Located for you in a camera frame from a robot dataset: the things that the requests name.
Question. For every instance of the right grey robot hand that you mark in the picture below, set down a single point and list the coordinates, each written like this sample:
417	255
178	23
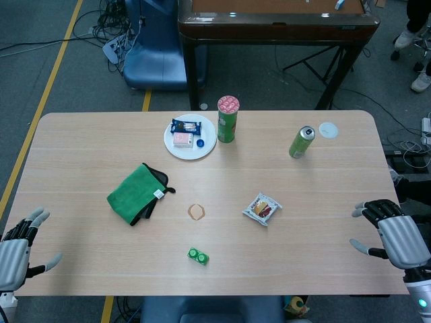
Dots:
402	239

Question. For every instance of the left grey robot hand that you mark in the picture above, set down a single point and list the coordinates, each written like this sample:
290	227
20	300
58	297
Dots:
13	252

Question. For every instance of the green microfibre cloth black trim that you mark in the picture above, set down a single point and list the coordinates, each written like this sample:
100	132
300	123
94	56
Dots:
134	193

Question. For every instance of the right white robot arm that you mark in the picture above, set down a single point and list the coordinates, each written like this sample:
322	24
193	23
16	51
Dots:
419	292

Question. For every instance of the black fabric bag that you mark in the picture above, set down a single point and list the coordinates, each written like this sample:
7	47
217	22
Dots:
415	191

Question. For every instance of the white power strip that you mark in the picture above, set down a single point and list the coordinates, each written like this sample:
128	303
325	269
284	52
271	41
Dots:
426	129

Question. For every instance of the white round table grommet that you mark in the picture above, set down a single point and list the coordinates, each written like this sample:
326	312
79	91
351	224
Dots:
328	130

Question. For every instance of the green drink can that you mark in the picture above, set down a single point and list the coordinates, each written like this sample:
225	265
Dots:
300	144

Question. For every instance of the white snack packet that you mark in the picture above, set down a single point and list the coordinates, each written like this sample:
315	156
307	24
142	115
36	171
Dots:
261	209

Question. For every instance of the white sneaker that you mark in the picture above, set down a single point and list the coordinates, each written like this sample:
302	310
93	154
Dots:
404	38
421	82

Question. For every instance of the green toy brick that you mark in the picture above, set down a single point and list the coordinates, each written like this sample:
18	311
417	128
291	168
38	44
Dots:
198	256

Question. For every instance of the office chair base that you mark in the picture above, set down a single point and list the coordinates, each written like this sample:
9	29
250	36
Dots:
422	50

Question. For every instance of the white round plate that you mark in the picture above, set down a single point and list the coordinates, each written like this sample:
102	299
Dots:
188	153

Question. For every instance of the pink white small box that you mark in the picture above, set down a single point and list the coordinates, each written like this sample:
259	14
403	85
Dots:
183	140

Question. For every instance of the green chips tube pink lid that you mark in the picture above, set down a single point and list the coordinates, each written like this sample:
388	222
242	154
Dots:
227	124

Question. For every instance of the blue cookie packet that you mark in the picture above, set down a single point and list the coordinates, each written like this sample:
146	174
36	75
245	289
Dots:
186	126

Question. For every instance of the blue bottle cap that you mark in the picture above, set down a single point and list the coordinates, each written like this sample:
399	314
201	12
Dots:
200	143

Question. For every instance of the white floor disc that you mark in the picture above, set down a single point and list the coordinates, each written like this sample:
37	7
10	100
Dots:
204	106

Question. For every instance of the dark wooden mahjong table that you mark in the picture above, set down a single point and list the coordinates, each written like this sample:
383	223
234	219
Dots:
269	30

